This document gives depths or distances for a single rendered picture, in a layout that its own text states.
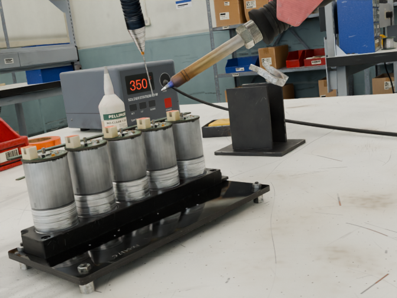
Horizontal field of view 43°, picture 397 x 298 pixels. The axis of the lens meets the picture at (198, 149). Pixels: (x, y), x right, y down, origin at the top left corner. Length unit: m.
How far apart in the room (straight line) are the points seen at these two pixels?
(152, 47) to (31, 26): 1.39
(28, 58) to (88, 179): 3.00
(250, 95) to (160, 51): 5.34
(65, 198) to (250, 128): 0.26
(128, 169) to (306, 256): 0.12
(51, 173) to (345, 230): 0.17
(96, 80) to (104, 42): 5.57
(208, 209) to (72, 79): 0.53
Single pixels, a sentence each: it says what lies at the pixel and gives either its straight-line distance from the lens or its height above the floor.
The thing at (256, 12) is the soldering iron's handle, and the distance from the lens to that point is 0.33.
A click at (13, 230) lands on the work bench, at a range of 0.39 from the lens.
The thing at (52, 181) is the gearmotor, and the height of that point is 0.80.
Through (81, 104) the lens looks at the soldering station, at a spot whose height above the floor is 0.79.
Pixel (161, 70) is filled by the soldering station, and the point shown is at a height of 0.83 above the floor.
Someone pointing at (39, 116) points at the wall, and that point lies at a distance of 6.14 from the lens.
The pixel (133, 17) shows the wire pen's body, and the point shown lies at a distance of 0.30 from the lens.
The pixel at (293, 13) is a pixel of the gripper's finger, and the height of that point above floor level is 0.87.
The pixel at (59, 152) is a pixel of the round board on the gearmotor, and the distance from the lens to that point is 0.29.
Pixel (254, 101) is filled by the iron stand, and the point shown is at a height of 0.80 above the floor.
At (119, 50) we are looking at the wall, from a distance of 6.18.
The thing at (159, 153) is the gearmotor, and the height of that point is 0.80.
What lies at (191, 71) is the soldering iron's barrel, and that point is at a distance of 0.33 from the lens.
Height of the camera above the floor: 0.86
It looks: 11 degrees down
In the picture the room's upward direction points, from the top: 7 degrees counter-clockwise
